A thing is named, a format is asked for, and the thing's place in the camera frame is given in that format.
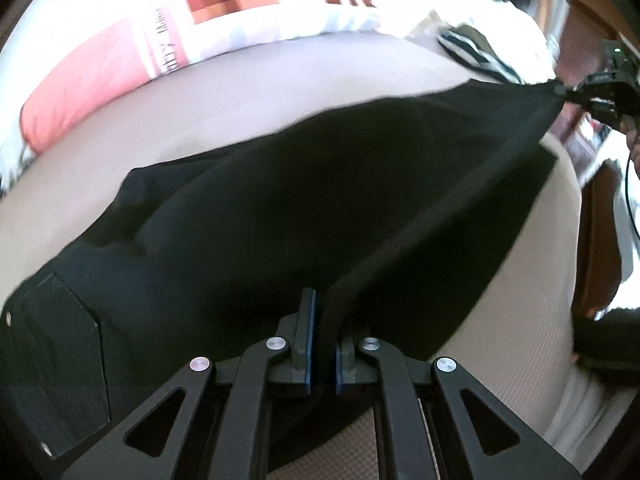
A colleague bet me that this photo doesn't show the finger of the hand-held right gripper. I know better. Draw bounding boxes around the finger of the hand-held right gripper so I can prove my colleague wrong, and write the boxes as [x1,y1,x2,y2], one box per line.
[552,82,597,107]

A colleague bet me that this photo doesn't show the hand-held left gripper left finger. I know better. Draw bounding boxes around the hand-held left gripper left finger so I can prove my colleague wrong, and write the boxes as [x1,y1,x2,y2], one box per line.
[60,287,318,480]

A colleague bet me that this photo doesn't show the brown wooden door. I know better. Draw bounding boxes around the brown wooden door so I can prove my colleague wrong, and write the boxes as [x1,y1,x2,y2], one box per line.
[537,0,640,88]

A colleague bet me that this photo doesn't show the pink checkered pillow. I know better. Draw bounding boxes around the pink checkered pillow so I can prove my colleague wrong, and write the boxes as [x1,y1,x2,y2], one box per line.
[0,0,386,196]

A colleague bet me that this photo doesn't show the black white striped cloth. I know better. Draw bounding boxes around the black white striped cloth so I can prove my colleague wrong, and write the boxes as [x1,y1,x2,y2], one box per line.
[436,22,527,86]

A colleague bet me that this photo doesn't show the black pants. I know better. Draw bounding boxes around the black pants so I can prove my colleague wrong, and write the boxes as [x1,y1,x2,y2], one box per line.
[0,80,568,466]

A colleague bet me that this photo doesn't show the black cable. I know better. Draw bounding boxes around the black cable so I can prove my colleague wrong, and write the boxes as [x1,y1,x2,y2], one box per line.
[624,152,640,237]

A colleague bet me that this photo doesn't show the dark cloth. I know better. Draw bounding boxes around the dark cloth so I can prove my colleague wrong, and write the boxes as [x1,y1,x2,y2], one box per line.
[570,305,640,386]

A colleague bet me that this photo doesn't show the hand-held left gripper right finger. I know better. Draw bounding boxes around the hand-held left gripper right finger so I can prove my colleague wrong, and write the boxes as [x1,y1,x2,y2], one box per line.
[334,329,583,480]

